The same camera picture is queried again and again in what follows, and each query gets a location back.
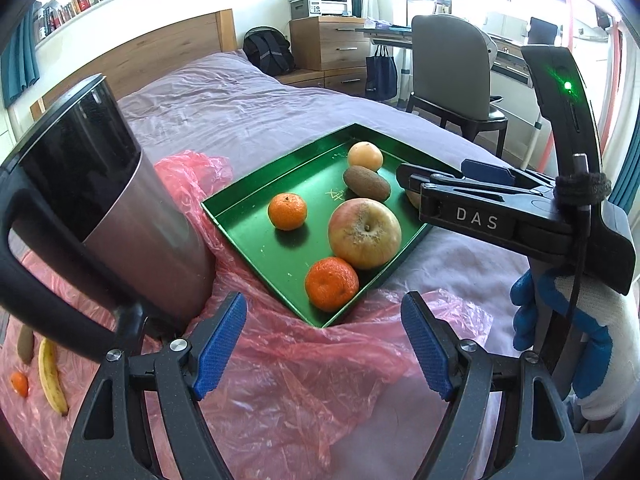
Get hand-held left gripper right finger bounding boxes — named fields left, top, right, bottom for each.
left=401, top=290, right=586, bottom=480

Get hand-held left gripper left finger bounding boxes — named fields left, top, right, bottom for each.
left=60, top=291, right=248, bottom=480

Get white desk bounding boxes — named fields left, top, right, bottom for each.
left=356, top=22, right=546, bottom=161

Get wooden nightstand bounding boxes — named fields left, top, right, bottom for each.
left=280, top=67, right=372, bottom=98

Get dark blue tote bag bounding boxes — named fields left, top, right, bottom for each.
left=365, top=45, right=399, bottom=102

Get yellow banana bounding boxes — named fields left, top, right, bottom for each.
left=38, top=337, right=70, bottom=417

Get grey desk chair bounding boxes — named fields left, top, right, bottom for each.
left=405, top=14, right=510, bottom=153

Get green tray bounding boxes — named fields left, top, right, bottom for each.
left=201, top=122, right=466, bottom=329

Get white printer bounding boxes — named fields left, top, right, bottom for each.
left=288, top=0, right=355, bottom=18

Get wooden dresser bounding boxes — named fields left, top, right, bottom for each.
left=289, top=15, right=373, bottom=72

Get pale round orange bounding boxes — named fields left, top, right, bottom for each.
left=347, top=141, right=384, bottom=171

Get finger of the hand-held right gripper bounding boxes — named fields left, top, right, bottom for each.
left=396, top=162, right=557, bottom=198
left=461, top=158, right=553, bottom=186

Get large yellow red apple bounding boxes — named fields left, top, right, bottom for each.
left=328, top=198, right=403, bottom=270

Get pink plastic sheet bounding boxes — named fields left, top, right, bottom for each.
left=0, top=150, right=493, bottom=480

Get wooden headboard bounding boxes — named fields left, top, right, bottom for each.
left=30, top=8, right=238, bottom=121

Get black backpack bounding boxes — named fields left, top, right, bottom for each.
left=243, top=26, right=297, bottom=76

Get person's right hand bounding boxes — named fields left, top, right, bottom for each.
left=511, top=267, right=632, bottom=421

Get copper black electric kettle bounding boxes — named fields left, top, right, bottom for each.
left=0, top=74, right=217, bottom=363

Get person's right forearm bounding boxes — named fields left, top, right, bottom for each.
left=567, top=395, right=640, bottom=480

